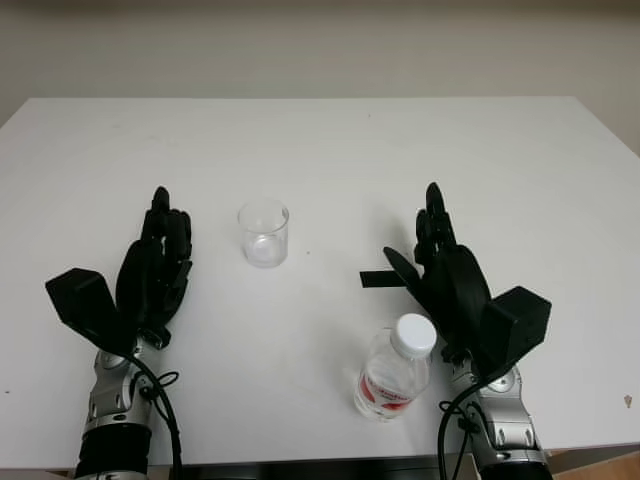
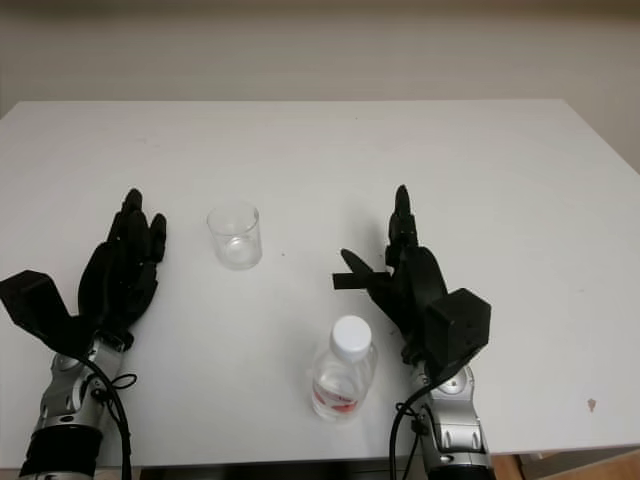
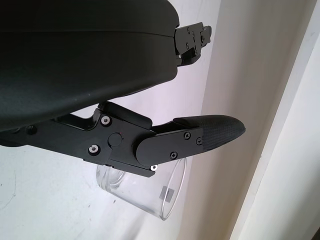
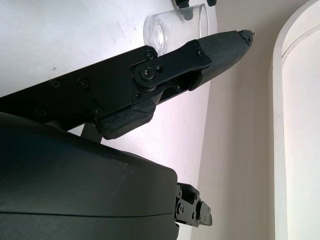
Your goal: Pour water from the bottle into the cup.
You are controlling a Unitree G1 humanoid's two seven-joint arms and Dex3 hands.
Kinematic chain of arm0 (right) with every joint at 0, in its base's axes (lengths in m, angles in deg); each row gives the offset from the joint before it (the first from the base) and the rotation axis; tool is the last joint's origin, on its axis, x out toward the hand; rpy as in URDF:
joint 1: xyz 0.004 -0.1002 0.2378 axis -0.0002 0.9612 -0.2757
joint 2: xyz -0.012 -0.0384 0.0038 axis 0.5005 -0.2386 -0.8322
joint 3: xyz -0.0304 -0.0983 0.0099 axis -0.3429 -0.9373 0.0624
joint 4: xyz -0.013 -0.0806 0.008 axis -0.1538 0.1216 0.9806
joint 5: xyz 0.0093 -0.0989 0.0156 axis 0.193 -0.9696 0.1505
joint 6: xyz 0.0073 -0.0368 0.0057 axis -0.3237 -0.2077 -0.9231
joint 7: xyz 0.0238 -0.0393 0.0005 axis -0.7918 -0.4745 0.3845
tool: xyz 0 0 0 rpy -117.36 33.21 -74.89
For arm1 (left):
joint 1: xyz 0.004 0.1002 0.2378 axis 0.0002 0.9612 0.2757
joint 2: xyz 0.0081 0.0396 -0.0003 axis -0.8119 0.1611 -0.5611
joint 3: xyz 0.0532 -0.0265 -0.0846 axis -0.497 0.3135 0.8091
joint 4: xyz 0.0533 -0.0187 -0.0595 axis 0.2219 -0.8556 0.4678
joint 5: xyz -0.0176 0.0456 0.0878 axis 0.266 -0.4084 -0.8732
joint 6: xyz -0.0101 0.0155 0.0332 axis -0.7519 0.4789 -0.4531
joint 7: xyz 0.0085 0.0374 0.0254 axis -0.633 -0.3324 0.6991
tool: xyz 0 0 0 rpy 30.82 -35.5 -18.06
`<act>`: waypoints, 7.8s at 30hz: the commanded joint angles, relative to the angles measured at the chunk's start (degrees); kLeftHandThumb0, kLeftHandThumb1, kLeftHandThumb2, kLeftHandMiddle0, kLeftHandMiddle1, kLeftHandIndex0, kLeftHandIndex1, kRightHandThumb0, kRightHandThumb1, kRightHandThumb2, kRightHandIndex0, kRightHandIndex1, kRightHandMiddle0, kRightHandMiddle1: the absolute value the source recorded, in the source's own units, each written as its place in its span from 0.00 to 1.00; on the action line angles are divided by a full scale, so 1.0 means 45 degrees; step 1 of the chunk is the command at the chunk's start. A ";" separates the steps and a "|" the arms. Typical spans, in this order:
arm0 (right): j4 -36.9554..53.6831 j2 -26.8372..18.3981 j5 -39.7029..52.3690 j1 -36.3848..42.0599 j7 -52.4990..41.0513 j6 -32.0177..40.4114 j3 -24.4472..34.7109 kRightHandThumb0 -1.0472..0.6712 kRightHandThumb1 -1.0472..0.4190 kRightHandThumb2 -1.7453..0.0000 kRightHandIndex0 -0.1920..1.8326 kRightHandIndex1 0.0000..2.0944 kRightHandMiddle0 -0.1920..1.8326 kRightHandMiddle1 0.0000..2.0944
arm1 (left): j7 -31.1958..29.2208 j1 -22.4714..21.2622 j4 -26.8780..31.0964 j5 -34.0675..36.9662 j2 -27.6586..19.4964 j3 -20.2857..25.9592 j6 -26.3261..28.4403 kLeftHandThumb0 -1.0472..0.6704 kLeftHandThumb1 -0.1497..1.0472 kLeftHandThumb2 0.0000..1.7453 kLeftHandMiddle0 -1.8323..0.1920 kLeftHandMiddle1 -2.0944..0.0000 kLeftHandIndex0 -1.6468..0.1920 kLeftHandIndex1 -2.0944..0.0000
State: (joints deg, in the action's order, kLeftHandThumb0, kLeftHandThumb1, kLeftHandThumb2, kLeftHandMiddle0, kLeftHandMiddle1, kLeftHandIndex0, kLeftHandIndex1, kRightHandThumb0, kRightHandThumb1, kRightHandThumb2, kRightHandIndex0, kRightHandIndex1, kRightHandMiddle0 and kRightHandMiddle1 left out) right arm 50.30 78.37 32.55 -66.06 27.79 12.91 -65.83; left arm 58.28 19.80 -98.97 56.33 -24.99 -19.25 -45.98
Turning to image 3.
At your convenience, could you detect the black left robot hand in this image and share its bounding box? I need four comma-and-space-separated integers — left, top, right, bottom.
0, 0, 248, 180

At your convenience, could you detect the clear glass cup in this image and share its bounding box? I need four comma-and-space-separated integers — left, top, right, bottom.
95, 157, 189, 222

